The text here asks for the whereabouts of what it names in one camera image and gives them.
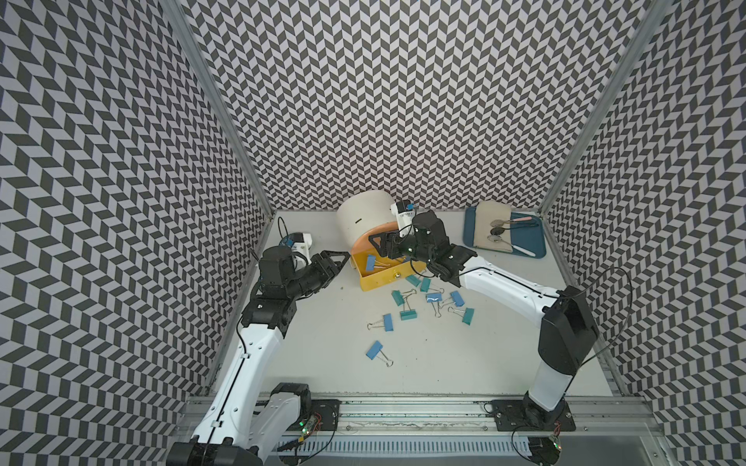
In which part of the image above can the beige folded cloth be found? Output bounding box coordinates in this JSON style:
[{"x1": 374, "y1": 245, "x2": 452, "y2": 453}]
[{"x1": 473, "y1": 201, "x2": 513, "y2": 254}]

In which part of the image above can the yellow drawer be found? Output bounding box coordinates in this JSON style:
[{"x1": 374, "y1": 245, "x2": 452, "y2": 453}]
[{"x1": 352, "y1": 248, "x2": 425, "y2": 291}]

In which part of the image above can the blue binder clip pile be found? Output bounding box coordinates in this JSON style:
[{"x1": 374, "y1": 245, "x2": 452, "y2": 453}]
[{"x1": 365, "y1": 254, "x2": 390, "y2": 273}]

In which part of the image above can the aluminium front rail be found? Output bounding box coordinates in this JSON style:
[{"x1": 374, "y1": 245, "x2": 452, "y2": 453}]
[{"x1": 174, "y1": 394, "x2": 666, "y2": 438}]

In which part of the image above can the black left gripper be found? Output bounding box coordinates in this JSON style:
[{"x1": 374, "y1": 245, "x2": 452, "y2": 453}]
[{"x1": 286, "y1": 249, "x2": 350, "y2": 299}]

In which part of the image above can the aluminium corner post left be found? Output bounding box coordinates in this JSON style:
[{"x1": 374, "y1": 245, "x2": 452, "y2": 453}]
[{"x1": 160, "y1": 0, "x2": 274, "y2": 217}]

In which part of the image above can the cream round drawer cabinet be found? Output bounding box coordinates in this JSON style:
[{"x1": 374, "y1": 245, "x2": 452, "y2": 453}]
[{"x1": 336, "y1": 190, "x2": 396, "y2": 252}]

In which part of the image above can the teal handled spoon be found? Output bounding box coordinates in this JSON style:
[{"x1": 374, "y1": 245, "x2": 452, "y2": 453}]
[{"x1": 490, "y1": 221, "x2": 540, "y2": 236}]

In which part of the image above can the teal blue tray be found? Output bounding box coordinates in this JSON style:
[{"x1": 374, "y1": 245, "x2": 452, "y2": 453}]
[{"x1": 464, "y1": 207, "x2": 547, "y2": 259}]

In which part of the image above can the aluminium corner post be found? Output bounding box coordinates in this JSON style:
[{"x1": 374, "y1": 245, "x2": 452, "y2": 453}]
[
  {"x1": 538, "y1": 0, "x2": 674, "y2": 216},
  {"x1": 160, "y1": 0, "x2": 274, "y2": 217}
]

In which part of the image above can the aluminium corner post right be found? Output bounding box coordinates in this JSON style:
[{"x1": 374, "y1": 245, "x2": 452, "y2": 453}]
[{"x1": 538, "y1": 0, "x2": 674, "y2": 216}]

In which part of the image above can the green binder clip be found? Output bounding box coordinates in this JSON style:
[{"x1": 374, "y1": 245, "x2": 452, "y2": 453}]
[
  {"x1": 399, "y1": 301, "x2": 418, "y2": 320},
  {"x1": 406, "y1": 275, "x2": 422, "y2": 287},
  {"x1": 420, "y1": 278, "x2": 445, "y2": 294},
  {"x1": 392, "y1": 289, "x2": 417, "y2": 307},
  {"x1": 448, "y1": 307, "x2": 475, "y2": 325}
]

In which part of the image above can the pink handled spoon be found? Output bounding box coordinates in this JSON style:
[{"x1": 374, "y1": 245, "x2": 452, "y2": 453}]
[{"x1": 490, "y1": 216, "x2": 535, "y2": 227}]

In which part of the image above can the white handled spoon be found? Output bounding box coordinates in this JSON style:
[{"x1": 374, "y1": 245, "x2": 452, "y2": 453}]
[{"x1": 488, "y1": 235, "x2": 537, "y2": 257}]

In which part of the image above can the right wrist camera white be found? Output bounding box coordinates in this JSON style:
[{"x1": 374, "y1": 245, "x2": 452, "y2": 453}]
[{"x1": 392, "y1": 200, "x2": 416, "y2": 237}]

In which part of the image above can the orange pink top drawer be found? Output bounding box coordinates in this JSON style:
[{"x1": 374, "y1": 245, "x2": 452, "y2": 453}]
[{"x1": 350, "y1": 221, "x2": 398, "y2": 254}]

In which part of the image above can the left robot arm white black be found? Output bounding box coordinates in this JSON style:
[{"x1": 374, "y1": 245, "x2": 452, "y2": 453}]
[{"x1": 165, "y1": 246, "x2": 351, "y2": 465}]

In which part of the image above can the green binder clip top right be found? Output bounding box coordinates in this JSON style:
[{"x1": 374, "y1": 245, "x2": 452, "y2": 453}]
[{"x1": 420, "y1": 278, "x2": 445, "y2": 294}]

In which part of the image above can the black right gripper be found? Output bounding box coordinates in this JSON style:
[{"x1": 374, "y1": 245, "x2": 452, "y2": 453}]
[{"x1": 367, "y1": 226, "x2": 433, "y2": 263}]

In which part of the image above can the green binder clip left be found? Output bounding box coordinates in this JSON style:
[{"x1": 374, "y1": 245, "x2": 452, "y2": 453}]
[{"x1": 392, "y1": 289, "x2": 417, "y2": 307}]

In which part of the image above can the green binder clip centre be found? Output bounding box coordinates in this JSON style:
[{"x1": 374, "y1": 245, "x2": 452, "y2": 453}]
[{"x1": 399, "y1": 301, "x2": 418, "y2": 320}]

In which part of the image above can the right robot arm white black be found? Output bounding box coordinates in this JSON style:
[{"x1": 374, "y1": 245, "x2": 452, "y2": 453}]
[{"x1": 367, "y1": 211, "x2": 600, "y2": 430}]

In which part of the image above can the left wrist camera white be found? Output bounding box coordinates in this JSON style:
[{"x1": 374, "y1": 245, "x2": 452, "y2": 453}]
[{"x1": 281, "y1": 232, "x2": 313, "y2": 261}]

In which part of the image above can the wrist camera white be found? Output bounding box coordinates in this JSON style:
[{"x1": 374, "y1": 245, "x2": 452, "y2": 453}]
[
  {"x1": 281, "y1": 232, "x2": 313, "y2": 261},
  {"x1": 392, "y1": 200, "x2": 416, "y2": 237}
]

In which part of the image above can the green binder clip far right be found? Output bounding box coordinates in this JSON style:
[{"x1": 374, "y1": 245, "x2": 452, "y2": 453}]
[{"x1": 448, "y1": 307, "x2": 475, "y2": 325}]

